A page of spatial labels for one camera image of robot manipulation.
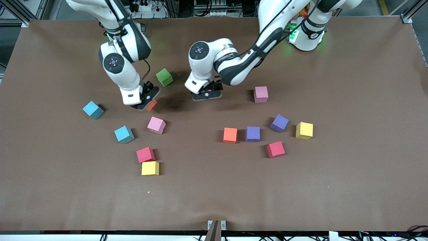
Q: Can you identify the pink foam block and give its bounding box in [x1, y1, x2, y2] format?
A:
[253, 86, 269, 103]
[147, 116, 166, 135]

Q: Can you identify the purple foam block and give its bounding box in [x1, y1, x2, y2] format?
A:
[270, 114, 290, 133]
[245, 126, 260, 142]

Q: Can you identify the red foam block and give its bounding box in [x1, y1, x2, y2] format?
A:
[136, 147, 156, 164]
[266, 141, 286, 159]

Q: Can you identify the yellow foam block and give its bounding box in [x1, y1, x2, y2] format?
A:
[141, 161, 160, 176]
[296, 122, 314, 140]

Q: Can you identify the green foam block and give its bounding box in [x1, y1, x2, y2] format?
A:
[156, 68, 174, 87]

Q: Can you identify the blue foam block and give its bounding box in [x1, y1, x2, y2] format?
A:
[114, 126, 135, 144]
[83, 101, 105, 120]

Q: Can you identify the white electrical box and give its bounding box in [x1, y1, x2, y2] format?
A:
[194, 0, 234, 17]

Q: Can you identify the white power strip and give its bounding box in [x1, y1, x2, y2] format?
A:
[130, 2, 154, 12]

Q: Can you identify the brown table cover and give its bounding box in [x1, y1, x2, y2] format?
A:
[0, 16, 428, 232]

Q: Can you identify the black right camera cable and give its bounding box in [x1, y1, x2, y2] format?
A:
[105, 0, 151, 81]

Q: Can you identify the aluminium frame rail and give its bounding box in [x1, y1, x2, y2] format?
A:
[401, 0, 428, 24]
[0, 0, 50, 28]

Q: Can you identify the metal table edge bracket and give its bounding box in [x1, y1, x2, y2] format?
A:
[205, 220, 227, 241]

